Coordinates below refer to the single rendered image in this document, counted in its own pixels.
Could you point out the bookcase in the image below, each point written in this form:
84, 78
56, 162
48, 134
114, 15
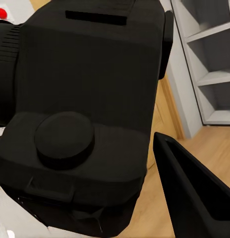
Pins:
202, 79

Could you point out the digital camera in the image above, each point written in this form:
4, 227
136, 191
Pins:
78, 86

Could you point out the door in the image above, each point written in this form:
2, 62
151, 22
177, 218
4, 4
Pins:
166, 118

